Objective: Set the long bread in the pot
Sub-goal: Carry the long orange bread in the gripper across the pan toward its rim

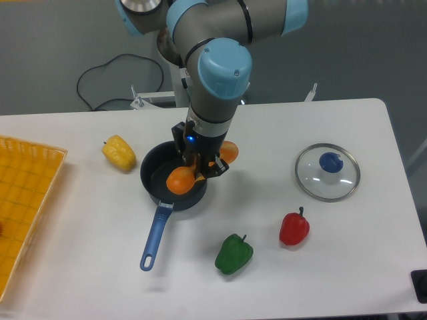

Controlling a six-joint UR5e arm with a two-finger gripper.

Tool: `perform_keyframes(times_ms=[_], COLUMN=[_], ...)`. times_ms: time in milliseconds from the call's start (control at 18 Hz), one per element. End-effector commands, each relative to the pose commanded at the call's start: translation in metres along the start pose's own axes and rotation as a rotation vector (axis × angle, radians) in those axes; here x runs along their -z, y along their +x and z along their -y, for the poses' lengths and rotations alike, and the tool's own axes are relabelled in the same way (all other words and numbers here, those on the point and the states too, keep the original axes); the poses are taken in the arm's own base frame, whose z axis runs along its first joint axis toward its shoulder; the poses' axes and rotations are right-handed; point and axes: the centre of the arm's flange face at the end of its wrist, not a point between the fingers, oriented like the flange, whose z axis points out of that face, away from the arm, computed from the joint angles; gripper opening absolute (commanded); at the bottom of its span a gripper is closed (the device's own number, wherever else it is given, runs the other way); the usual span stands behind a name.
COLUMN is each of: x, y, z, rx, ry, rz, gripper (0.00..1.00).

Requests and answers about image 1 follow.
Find red bell pepper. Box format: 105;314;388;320
279;207;310;246

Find glass lid with blue knob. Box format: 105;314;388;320
294;143;361;203

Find long orange bread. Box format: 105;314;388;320
166;141;239;195

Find yellow bell pepper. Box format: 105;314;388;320
101;135;137;172

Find green bell pepper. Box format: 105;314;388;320
214;233;254;275

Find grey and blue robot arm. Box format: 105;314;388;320
116;1;308;179

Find black cable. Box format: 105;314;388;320
76;53;165;112

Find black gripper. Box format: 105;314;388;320
171;121;230;179

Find black device at table edge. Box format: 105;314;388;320
410;269;427;304

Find dark pot with blue handle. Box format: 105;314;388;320
140;141;207;271

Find yellow plastic basket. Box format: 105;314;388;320
1;135;67;301

